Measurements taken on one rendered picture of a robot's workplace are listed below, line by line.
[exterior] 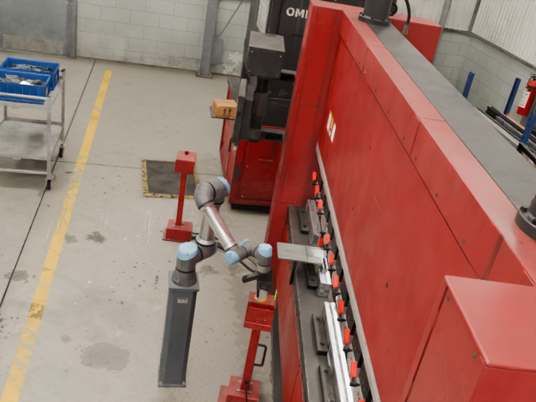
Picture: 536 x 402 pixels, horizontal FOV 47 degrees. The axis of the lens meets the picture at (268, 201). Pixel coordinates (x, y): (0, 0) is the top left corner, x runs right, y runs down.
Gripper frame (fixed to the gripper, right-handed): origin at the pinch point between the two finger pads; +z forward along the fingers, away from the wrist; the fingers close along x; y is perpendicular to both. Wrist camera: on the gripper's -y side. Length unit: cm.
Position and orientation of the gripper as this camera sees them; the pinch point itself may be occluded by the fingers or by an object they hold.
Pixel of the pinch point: (257, 299)
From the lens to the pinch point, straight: 351.9
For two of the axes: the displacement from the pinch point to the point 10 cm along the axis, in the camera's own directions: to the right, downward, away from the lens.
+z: -0.8, 8.9, 4.5
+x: 0.8, -4.4, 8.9
